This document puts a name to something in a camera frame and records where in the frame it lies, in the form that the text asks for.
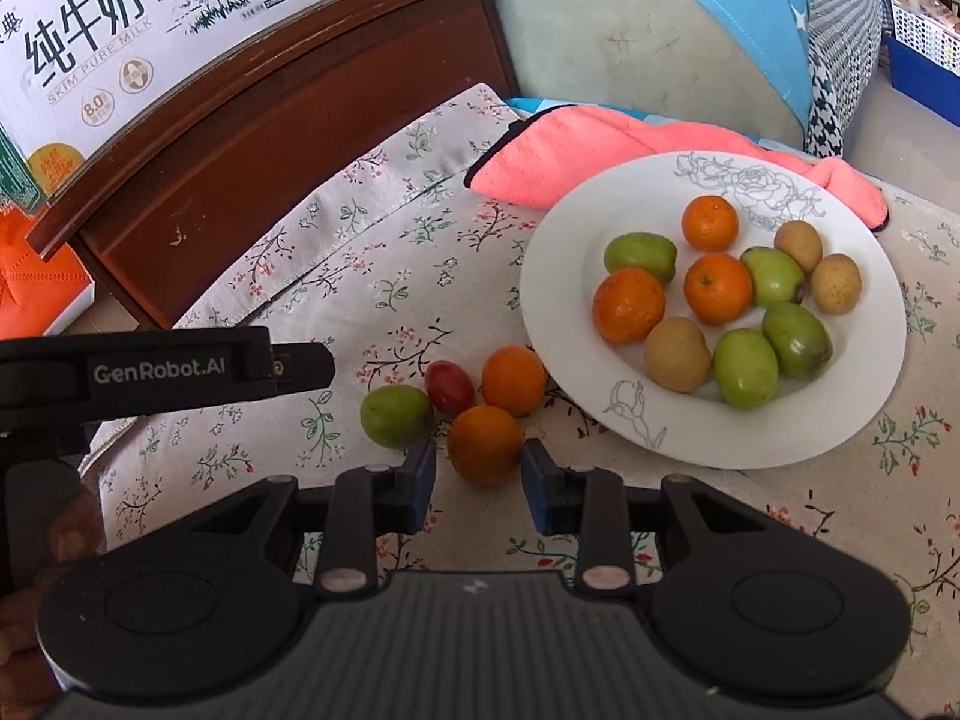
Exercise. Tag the blue plastic bin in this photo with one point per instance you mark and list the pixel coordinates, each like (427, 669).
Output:
(919, 82)

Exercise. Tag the small orange tangerine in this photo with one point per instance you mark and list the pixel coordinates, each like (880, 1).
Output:
(718, 288)
(485, 444)
(628, 304)
(514, 380)
(709, 223)

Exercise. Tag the brown longan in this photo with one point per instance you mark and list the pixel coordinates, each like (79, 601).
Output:
(676, 354)
(798, 245)
(835, 283)

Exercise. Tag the green jujube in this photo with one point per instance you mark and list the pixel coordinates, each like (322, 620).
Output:
(796, 340)
(640, 255)
(774, 275)
(396, 417)
(745, 367)

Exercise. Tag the white cow-print milk carton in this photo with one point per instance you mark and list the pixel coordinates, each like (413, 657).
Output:
(187, 22)

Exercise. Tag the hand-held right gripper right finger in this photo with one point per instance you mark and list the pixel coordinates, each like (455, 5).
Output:
(540, 489)

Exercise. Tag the brown wooden side cabinet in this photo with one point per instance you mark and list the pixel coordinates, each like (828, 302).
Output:
(262, 112)

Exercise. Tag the white floral-print plate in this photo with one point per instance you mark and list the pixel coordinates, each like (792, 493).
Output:
(825, 405)

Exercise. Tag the floral cloth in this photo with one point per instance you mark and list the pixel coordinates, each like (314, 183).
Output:
(337, 255)

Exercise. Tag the blue printed cloth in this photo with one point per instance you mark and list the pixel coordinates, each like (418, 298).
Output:
(750, 7)

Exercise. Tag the white plastic basket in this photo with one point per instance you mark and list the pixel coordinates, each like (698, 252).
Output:
(926, 30)

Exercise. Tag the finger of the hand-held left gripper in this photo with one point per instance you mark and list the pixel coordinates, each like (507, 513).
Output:
(304, 367)

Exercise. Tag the red cherry tomato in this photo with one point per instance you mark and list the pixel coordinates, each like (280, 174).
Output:
(449, 388)

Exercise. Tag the person's left hand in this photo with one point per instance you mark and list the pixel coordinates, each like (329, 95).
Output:
(19, 645)

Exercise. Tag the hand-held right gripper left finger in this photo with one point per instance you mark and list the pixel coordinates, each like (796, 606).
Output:
(420, 487)

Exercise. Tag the orange and white carton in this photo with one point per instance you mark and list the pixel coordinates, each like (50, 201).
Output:
(37, 277)

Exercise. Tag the pink towel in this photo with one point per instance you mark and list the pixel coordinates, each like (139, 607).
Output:
(570, 157)

